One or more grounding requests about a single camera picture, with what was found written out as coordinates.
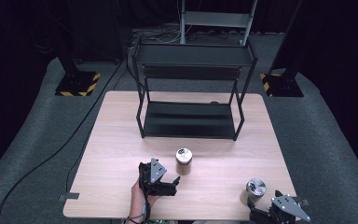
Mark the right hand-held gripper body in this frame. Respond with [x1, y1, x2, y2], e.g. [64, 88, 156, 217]
[250, 194, 311, 224]

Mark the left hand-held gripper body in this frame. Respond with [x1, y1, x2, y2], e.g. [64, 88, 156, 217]
[138, 158, 172, 197]

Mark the silver metal can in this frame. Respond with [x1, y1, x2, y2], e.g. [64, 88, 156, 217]
[245, 177, 268, 200]

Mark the brown jar with silver lid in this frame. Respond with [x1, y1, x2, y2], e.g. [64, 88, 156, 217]
[174, 147, 194, 176]

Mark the black metal shelf rack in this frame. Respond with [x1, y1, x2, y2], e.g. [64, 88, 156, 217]
[131, 35, 259, 142]

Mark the grey tape strip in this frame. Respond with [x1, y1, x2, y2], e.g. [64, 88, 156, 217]
[58, 192, 80, 202]
[292, 196, 310, 207]

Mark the black stand with striped base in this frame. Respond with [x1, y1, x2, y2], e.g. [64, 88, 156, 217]
[54, 31, 102, 97]
[259, 0, 306, 98]

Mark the grey metal stand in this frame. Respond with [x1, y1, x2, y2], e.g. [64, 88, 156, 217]
[179, 0, 258, 47]

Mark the left hand-held gripper cable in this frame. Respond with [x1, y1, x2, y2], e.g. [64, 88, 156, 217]
[125, 192, 153, 224]

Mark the thin black floor cable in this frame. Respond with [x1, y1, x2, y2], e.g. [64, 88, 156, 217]
[64, 62, 131, 194]

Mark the thick black floor cable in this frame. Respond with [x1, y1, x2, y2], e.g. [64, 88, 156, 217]
[0, 59, 126, 224]

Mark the bundle of floor cables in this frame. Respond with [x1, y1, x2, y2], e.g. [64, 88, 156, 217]
[131, 28, 182, 45]

